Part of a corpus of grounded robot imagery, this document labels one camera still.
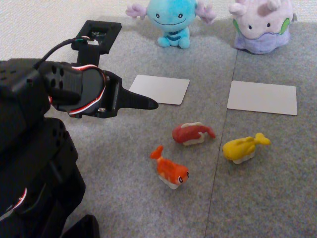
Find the orange shrimp sushi toy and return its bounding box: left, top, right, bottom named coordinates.
left=150, top=145, right=191, bottom=190

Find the yellow egg sushi toy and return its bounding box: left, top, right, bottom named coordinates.
left=222, top=132, right=271, bottom=165

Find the red tuna sushi toy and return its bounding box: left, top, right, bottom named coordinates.
left=171, top=121, right=216, bottom=146

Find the blue Wooper plush toy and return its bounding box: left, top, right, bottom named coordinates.
left=125, top=0, right=217, bottom=50

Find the purple Goomy plush toy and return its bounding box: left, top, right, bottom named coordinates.
left=228, top=0, right=298, bottom=55

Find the white rectangular card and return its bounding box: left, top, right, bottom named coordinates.
left=226, top=80, right=298, bottom=116
left=128, top=74, right=191, bottom=106

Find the red white gripper servo wire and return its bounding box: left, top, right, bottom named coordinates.
left=68, top=63, right=110, bottom=118

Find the black gripper camera mount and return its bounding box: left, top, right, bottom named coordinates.
left=71, top=20, right=122, bottom=69

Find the black camera cable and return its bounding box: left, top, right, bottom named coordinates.
left=33, top=36, right=90, bottom=70

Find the red white arm servo wire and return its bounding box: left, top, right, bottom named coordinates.
left=0, top=187, right=28, bottom=222

